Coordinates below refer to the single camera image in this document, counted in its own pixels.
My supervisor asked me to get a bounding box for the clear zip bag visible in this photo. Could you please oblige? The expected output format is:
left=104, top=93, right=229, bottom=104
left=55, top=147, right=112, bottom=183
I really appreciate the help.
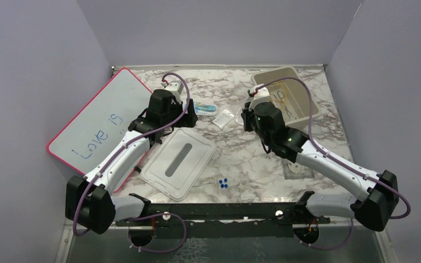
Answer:
left=212, top=109, right=235, bottom=129
left=235, top=108, right=244, bottom=125

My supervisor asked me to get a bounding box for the tan rubber tubing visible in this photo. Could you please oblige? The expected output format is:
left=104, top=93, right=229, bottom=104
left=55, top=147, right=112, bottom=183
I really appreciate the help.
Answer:
left=267, top=82, right=290, bottom=107

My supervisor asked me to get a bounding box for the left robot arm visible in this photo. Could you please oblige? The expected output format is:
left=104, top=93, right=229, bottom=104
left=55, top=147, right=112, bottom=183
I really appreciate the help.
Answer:
left=65, top=88, right=198, bottom=236

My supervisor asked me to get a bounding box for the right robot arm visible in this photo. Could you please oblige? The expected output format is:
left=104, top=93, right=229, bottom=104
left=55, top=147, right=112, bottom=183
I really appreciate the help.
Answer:
left=241, top=102, right=399, bottom=231

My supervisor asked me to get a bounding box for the blue packaged item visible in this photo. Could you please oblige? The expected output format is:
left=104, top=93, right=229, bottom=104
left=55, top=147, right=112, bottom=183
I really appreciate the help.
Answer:
left=194, top=102, right=219, bottom=116

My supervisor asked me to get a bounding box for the white plastic bin lid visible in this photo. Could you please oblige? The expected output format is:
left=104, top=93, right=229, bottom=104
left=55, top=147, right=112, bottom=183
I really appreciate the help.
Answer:
left=140, top=128, right=216, bottom=201

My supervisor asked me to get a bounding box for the pink framed whiteboard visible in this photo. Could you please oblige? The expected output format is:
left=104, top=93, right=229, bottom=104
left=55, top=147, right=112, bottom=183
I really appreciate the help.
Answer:
left=47, top=68, right=152, bottom=174

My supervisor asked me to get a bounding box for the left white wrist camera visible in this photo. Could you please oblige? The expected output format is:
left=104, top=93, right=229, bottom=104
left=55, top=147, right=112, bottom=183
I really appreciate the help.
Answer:
left=161, top=81, right=184, bottom=104

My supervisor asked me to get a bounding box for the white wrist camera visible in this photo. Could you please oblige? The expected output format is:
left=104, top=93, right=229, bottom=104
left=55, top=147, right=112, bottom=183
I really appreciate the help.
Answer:
left=161, top=81, right=184, bottom=104
left=247, top=86, right=271, bottom=111

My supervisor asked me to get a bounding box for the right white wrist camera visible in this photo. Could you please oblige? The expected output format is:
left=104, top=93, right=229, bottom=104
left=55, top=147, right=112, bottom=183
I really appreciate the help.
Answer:
left=247, top=86, right=271, bottom=111

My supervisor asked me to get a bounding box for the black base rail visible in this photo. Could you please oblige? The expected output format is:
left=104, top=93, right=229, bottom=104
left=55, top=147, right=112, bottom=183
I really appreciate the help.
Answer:
left=115, top=201, right=330, bottom=239

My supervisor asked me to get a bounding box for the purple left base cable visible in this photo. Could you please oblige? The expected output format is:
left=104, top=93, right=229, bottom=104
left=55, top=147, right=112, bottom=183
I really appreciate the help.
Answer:
left=128, top=213, right=189, bottom=255

